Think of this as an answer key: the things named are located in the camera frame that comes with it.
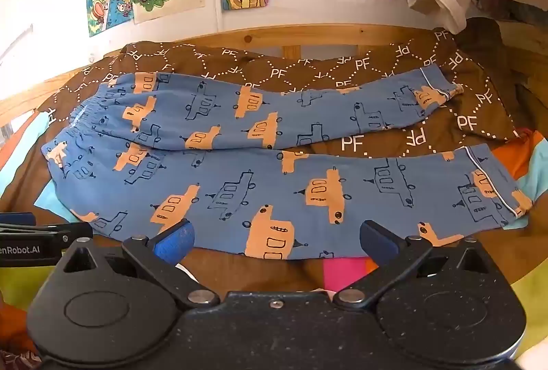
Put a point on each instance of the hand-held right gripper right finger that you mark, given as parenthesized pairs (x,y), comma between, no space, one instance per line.
(379,244)

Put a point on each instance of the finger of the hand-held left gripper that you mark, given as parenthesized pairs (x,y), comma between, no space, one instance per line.
(17,219)
(77,231)

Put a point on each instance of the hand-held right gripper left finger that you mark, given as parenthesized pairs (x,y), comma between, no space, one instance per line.
(173,244)

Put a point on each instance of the blue car print pants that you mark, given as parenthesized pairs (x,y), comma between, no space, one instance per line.
(257,177)

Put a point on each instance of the multicoloured bedsheet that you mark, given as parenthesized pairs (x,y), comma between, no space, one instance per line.
(531,190)

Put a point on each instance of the brown patterned blanket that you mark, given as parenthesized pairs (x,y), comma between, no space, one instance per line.
(325,70)

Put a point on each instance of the wooden bed frame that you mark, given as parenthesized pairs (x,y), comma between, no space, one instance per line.
(265,36)

